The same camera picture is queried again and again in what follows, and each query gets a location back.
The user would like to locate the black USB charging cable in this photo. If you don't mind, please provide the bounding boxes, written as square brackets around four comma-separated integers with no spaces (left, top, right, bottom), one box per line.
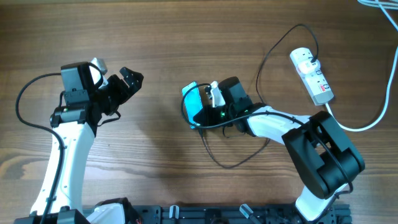
[197,24,320,170]

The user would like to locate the teal Galaxy smartphone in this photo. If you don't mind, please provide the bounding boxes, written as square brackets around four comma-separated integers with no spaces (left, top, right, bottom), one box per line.
[182,81,203,126]

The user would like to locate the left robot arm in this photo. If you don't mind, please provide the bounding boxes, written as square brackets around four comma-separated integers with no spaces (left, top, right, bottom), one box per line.
[15,58,144,223]

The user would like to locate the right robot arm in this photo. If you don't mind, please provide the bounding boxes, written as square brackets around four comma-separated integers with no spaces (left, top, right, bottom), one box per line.
[181,77,365,223]

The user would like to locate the white USB charger plug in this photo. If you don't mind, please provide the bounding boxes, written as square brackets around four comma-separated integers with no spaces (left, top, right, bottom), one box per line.
[297,59,320,76]

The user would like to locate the white power strip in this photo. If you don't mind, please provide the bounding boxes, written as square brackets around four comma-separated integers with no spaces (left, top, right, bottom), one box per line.
[290,47,334,106]

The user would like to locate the black left camera cable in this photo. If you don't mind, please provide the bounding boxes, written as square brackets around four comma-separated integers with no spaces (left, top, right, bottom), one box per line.
[15,62,105,224]

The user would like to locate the black camera cable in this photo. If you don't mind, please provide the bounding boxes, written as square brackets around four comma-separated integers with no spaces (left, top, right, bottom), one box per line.
[180,82,354,224]
[15,62,105,224]

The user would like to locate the black right camera cable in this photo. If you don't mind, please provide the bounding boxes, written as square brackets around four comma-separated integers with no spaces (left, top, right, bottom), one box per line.
[180,82,354,224]

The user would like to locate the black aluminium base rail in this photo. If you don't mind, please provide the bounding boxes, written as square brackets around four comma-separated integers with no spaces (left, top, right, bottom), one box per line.
[75,203,352,224]

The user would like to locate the white power strip cord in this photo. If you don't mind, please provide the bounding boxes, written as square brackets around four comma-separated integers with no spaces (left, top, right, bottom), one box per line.
[325,0,398,133]

